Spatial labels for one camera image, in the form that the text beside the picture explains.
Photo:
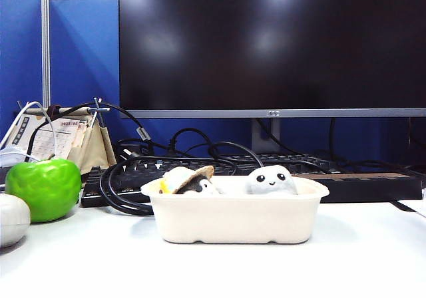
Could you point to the black mechanical keyboard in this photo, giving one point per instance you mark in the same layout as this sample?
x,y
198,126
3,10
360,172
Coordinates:
x,y
133,178

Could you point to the aluminium partition frame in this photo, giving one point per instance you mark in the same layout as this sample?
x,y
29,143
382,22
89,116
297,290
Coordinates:
x,y
45,45

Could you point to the paper desk calendar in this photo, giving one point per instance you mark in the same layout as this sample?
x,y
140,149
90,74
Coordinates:
x,y
50,138

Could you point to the grey monitor stand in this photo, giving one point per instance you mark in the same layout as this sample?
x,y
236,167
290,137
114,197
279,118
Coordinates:
x,y
263,135

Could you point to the blue side partition panel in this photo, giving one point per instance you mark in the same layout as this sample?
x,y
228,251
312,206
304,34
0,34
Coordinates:
x,y
20,62

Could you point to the desk calendar stand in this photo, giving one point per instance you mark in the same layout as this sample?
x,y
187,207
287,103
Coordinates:
x,y
96,148

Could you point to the green toy apple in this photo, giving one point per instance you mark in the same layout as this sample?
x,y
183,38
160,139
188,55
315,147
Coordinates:
x,y
43,188

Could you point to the penguin plush with straw hat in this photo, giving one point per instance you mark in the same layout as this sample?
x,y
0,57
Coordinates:
x,y
186,180

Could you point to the metal rod clip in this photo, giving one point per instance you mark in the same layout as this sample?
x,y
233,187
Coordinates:
x,y
98,109

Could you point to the cream paper lunch box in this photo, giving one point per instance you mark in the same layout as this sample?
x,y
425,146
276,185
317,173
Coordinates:
x,y
236,211

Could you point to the white rounded plastic object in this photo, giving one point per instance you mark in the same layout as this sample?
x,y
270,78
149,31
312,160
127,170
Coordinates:
x,y
11,218

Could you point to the silver-bezel AOC monitor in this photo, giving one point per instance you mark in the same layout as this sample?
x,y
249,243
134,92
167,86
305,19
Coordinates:
x,y
216,45

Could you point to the black wood-top power strip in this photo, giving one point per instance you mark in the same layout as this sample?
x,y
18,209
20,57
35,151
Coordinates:
x,y
366,188

